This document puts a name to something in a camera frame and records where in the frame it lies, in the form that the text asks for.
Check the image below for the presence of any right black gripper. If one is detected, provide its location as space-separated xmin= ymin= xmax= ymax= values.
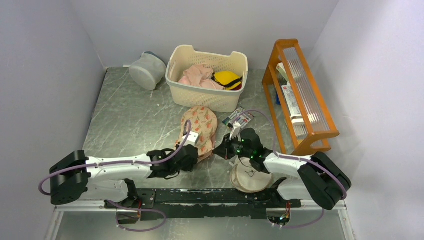
xmin=213 ymin=132 xmax=253 ymax=160

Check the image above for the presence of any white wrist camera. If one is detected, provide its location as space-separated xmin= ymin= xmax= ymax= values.
xmin=229 ymin=122 xmax=242 ymax=140
xmin=181 ymin=131 xmax=200 ymax=147

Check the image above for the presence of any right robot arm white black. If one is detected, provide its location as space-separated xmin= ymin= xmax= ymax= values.
xmin=212 ymin=128 xmax=352 ymax=210

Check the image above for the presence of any beige round glasses pouch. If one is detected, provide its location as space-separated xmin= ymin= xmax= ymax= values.
xmin=230 ymin=157 xmax=274 ymax=193

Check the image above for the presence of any cream plastic laundry basket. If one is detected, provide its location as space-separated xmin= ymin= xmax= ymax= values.
xmin=165 ymin=45 xmax=248 ymax=113

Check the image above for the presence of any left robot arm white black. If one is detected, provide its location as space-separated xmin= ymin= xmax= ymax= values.
xmin=48 ymin=143 xmax=199 ymax=208

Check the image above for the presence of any pink cloth in basket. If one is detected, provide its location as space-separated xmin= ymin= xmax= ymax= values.
xmin=178 ymin=64 xmax=225 ymax=90

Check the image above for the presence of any yellow black cloth in basket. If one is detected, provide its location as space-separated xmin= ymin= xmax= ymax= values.
xmin=212 ymin=71 xmax=243 ymax=91

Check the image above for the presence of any white box in rack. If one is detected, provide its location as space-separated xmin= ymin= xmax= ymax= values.
xmin=281 ymin=85 xmax=302 ymax=119

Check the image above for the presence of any grey round mesh bag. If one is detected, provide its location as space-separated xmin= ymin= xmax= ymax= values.
xmin=128 ymin=51 xmax=167 ymax=91

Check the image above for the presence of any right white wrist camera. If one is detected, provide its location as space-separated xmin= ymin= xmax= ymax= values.
xmin=229 ymin=122 xmax=242 ymax=140

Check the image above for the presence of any orange wooden rack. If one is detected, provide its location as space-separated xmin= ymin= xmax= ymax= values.
xmin=262 ymin=39 xmax=340 ymax=156

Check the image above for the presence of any marker pen pack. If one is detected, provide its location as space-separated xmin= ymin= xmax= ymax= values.
xmin=222 ymin=106 xmax=255 ymax=130

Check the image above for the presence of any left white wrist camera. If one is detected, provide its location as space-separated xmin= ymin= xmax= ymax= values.
xmin=181 ymin=131 xmax=200 ymax=147

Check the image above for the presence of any floral mesh laundry bag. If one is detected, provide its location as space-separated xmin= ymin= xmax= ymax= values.
xmin=175 ymin=106 xmax=218 ymax=163

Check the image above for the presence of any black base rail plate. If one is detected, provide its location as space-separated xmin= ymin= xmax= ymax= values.
xmin=104 ymin=188 xmax=301 ymax=221

